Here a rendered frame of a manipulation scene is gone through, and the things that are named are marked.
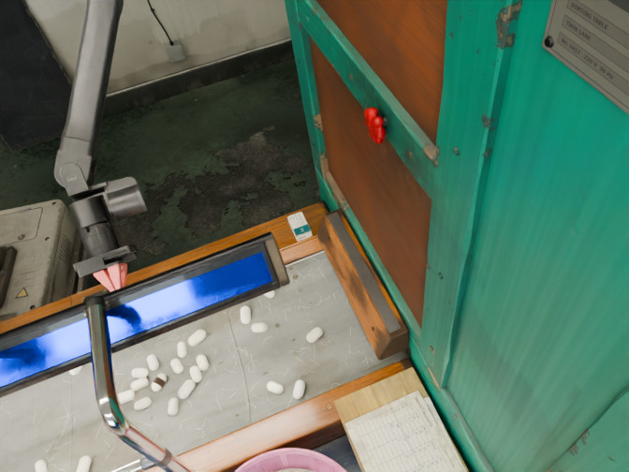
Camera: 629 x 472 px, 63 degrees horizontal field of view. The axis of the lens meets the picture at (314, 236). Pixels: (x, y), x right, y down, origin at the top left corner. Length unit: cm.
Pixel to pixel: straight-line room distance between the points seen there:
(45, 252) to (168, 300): 111
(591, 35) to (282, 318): 83
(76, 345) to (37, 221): 118
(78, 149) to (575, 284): 83
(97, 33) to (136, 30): 175
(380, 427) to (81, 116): 75
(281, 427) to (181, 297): 33
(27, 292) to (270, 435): 100
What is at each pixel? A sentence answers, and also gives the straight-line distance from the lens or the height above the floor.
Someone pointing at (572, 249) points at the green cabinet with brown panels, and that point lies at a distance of 39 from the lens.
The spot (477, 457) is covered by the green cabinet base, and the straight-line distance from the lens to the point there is 83.
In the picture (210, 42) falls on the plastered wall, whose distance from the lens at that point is 288.
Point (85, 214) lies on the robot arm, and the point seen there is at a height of 99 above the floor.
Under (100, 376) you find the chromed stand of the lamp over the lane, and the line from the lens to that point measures 64.
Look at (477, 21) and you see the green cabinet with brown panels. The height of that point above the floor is 144.
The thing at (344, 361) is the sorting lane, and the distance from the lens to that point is 98.
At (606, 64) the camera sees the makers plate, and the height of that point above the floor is 146.
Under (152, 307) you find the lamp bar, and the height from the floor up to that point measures 108.
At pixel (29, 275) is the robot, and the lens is 175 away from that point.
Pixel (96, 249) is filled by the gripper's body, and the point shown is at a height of 95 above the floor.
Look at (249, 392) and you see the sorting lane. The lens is 98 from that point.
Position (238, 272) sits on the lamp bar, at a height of 108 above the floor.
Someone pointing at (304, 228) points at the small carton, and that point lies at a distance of 109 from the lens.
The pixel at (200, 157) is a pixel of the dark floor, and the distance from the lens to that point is 254.
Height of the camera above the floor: 163
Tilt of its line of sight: 52 degrees down
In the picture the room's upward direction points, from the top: 12 degrees counter-clockwise
